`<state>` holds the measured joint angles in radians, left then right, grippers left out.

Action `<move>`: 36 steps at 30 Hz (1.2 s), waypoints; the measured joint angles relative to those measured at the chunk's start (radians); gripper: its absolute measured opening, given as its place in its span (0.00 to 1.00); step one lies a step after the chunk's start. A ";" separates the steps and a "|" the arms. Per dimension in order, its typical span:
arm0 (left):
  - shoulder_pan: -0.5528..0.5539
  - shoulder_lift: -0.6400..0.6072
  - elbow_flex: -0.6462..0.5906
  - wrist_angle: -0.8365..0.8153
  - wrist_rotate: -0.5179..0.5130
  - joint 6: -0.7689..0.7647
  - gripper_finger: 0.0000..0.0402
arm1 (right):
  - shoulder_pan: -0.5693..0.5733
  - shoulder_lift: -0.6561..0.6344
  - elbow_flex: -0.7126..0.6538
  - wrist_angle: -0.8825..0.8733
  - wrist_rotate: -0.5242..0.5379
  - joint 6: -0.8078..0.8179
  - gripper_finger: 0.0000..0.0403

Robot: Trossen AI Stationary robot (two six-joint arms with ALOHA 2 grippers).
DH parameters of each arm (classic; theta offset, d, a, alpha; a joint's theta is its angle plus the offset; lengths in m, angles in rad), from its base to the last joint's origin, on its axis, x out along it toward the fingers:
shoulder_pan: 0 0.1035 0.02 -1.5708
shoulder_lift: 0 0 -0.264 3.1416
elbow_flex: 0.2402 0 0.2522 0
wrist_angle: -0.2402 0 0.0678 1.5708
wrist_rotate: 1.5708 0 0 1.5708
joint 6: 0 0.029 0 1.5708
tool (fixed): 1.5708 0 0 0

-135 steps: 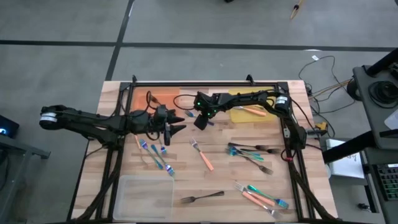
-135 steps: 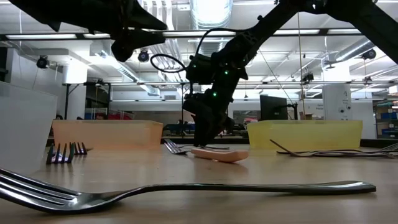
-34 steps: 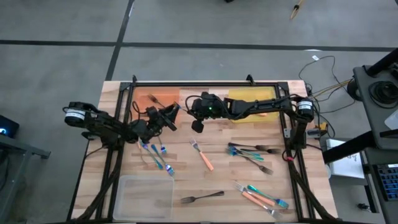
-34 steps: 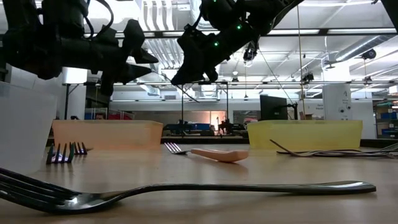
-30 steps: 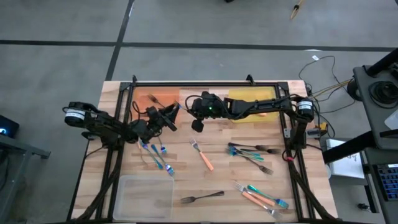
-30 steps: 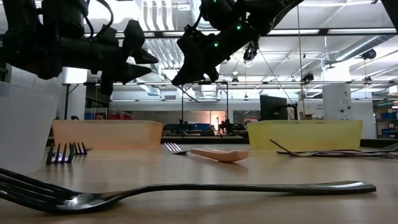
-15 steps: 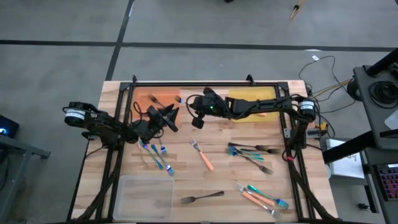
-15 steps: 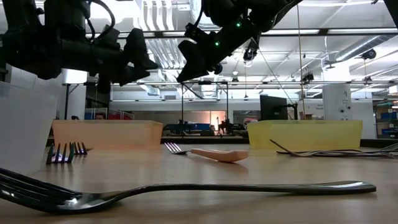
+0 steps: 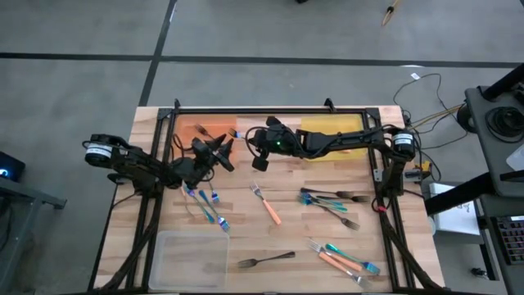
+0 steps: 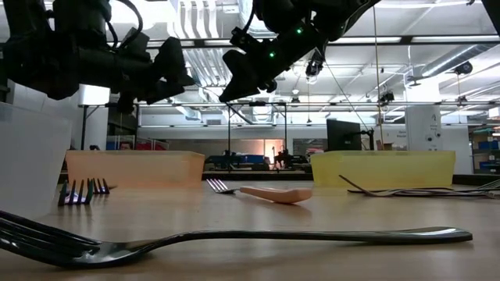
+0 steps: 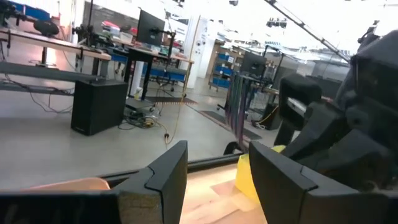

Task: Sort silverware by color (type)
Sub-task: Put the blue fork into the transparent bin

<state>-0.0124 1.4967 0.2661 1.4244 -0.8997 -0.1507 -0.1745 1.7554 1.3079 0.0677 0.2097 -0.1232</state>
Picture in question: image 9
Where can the white floor tag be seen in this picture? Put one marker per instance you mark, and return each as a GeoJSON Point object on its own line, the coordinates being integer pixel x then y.
{"type": "Point", "coordinates": [416, 76]}

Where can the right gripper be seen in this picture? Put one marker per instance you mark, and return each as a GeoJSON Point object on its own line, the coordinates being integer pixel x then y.
{"type": "Point", "coordinates": [280, 141]}

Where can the yellow translucent plastic bin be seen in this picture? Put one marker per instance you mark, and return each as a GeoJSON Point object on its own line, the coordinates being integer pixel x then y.
{"type": "Point", "coordinates": [327, 123]}

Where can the wooden stick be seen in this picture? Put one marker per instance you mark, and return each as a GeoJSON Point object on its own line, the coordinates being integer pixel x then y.
{"type": "Point", "coordinates": [388, 16]}

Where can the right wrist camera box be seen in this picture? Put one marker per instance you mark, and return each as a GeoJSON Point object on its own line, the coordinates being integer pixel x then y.
{"type": "Point", "coordinates": [260, 164]}

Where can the grey equipment cart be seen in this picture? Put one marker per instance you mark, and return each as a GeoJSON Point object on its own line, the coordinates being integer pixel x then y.
{"type": "Point", "coordinates": [483, 155]}

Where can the white box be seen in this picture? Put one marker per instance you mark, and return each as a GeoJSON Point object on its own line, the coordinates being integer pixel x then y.
{"type": "Point", "coordinates": [458, 223]}

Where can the orange translucent plastic bin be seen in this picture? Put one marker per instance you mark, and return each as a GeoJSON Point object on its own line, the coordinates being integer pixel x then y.
{"type": "Point", "coordinates": [221, 123]}

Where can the dark forks group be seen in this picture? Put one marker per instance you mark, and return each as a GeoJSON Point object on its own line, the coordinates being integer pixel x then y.
{"type": "Point", "coordinates": [341, 218]}

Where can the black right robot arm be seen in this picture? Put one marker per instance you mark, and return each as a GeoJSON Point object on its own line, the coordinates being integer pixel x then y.
{"type": "Point", "coordinates": [335, 141]}

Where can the yellow connector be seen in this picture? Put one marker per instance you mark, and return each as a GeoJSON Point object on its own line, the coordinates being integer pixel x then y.
{"type": "Point", "coordinates": [423, 167]}

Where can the black device with blue light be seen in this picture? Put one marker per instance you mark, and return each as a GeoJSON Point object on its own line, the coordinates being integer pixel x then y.
{"type": "Point", "coordinates": [12, 164]}

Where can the clear plastic bin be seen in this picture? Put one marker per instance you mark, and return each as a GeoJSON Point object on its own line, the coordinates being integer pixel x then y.
{"type": "Point", "coordinates": [184, 262]}

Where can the grey side table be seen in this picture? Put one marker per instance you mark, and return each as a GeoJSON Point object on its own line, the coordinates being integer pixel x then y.
{"type": "Point", "coordinates": [24, 192]}

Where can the black aluminium table frame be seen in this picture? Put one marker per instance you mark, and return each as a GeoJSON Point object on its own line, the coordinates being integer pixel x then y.
{"type": "Point", "coordinates": [266, 111]}

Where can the black keyboard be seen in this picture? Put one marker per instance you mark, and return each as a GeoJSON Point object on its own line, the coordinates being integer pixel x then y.
{"type": "Point", "coordinates": [511, 239]}

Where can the silver metal bracket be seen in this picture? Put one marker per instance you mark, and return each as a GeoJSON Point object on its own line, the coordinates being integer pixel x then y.
{"type": "Point", "coordinates": [377, 175]}

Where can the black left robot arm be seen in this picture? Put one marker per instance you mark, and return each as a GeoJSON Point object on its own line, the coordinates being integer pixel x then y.
{"type": "Point", "coordinates": [135, 164]}

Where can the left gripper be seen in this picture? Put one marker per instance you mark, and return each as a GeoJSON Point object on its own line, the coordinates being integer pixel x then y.
{"type": "Point", "coordinates": [198, 166]}

